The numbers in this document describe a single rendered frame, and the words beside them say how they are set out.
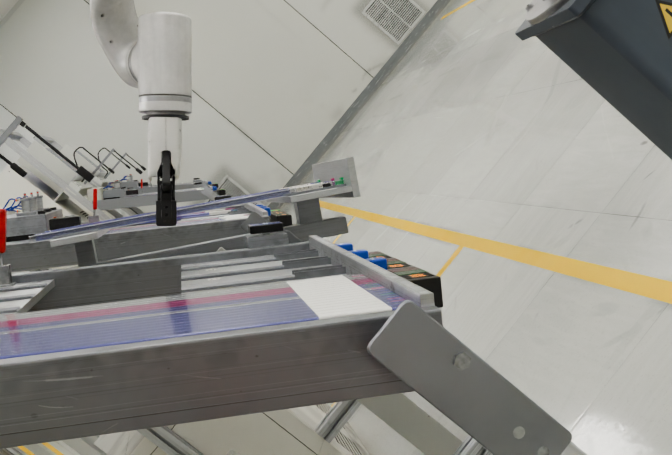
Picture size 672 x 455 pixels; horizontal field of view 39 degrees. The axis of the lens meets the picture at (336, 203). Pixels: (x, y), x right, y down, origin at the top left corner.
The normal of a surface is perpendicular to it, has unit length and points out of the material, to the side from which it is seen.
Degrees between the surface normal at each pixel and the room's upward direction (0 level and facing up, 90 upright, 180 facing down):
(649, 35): 90
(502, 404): 90
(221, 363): 90
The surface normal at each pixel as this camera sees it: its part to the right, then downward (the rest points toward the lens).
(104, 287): 0.16, 0.04
